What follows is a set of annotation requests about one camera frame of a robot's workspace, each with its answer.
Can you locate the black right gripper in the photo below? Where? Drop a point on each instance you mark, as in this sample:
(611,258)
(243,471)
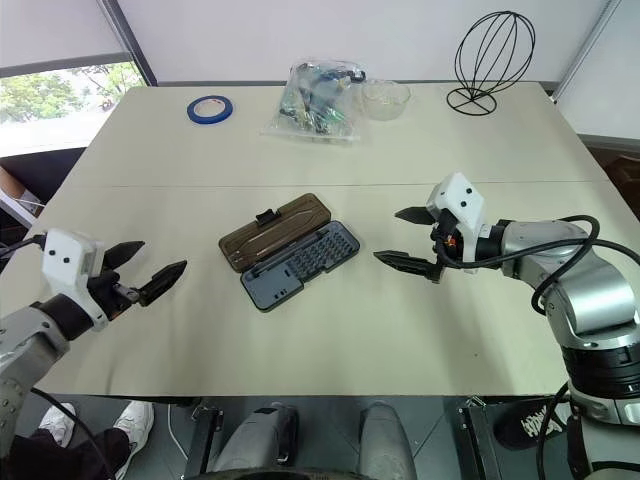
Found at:
(444,247)

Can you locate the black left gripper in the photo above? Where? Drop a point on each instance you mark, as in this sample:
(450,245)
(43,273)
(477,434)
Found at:
(112,292)

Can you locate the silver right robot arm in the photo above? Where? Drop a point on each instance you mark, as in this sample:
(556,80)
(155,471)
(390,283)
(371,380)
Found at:
(590,295)

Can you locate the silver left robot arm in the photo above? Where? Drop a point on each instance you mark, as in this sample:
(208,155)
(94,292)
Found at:
(25,340)

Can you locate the screwdriver bit case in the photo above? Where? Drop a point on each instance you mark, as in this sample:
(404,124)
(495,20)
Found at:
(280,225)

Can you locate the clear glass bowl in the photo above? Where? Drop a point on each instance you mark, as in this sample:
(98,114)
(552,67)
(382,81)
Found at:
(385,102)

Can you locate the cardboard box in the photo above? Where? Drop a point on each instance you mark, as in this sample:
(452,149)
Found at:
(15,192)

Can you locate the white sneaker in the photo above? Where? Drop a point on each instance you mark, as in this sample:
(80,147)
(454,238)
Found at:
(134,425)
(56,422)

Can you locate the blue tape roll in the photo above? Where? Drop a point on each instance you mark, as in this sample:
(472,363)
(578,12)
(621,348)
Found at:
(193,113)

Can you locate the clear plastic bag of parts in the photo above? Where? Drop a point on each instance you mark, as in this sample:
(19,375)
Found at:
(310,110)

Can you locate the grey rounded robot leg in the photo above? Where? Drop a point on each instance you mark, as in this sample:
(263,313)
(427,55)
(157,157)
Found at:
(255,440)
(387,440)

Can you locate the dark trouser legs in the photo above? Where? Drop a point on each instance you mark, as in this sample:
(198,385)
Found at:
(55,457)

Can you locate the black cap with white print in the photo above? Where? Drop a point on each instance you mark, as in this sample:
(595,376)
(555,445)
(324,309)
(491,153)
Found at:
(530,425)

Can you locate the white roller blind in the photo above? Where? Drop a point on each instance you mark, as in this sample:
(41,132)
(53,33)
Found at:
(55,30)

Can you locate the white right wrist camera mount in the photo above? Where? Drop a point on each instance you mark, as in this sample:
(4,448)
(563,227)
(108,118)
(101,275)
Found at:
(462,200)

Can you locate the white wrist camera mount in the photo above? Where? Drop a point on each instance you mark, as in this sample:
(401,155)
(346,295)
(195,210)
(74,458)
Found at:
(65,260)
(462,200)

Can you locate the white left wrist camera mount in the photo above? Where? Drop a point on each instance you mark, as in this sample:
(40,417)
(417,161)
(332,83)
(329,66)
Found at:
(65,260)

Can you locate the black table frame leg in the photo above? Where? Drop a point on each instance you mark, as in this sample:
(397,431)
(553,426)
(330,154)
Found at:
(202,435)
(480,440)

